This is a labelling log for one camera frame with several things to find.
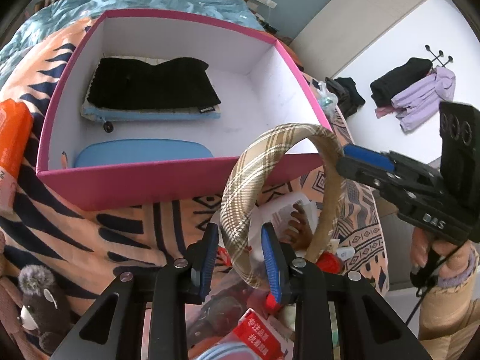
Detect plaid fabric headband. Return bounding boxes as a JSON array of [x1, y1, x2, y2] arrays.
[[220, 122, 347, 290]]

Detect blue glasses case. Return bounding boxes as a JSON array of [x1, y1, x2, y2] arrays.
[[73, 138, 213, 168]]

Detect white yellow striped pouch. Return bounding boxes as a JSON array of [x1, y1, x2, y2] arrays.
[[80, 79, 221, 133]]

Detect black knit hat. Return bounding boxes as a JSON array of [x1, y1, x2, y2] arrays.
[[87, 57, 221, 111]]

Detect right hand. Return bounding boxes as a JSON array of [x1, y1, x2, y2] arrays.
[[410, 228, 476, 289]]

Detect black clothes on bed edge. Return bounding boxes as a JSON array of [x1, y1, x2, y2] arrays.
[[325, 77, 365, 119]]

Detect black hanging garment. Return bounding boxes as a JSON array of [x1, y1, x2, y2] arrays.
[[370, 58, 433, 107]]

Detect lilac jacket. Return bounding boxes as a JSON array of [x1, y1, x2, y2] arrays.
[[391, 67, 456, 133]]

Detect orange patterned blanket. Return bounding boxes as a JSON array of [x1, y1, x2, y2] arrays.
[[1, 18, 390, 319]]

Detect red white packet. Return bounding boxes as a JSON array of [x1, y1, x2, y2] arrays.
[[233, 308, 289, 360]]

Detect brown wooden hand massager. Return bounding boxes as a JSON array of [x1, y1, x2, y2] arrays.
[[281, 203, 314, 251]]

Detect black coat rack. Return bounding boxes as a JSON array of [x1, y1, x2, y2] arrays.
[[425, 45, 453, 68]]

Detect dark grey plush toy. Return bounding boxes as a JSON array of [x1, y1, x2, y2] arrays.
[[18, 265, 72, 355]]

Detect brown knitted teddy bear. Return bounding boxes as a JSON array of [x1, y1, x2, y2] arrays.
[[0, 232, 27, 348]]

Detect pink cardboard box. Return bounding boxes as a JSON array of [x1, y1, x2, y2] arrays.
[[37, 9, 329, 211]]

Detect orange tissue pack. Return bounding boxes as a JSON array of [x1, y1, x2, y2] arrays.
[[0, 99, 33, 212]]

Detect blue floral duvet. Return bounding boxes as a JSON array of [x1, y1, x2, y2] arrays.
[[1, 0, 263, 84]]

